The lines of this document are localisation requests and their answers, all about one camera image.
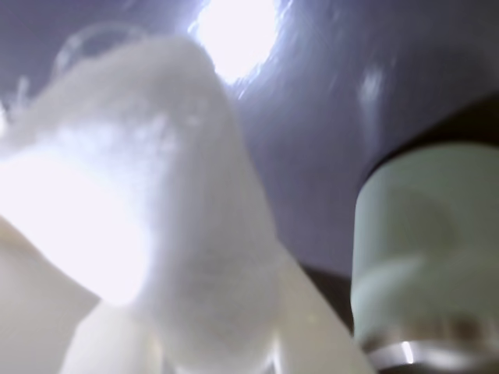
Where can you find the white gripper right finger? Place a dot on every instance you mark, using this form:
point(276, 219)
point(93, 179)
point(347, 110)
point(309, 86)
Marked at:
point(312, 327)

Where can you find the white gauze roll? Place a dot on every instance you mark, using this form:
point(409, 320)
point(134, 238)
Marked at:
point(187, 195)

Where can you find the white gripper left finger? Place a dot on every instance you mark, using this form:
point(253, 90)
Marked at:
point(117, 343)

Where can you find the pale green cup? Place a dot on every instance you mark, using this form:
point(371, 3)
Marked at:
point(429, 253)

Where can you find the wide white board panel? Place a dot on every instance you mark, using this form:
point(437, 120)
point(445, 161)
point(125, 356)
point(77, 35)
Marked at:
point(35, 296)

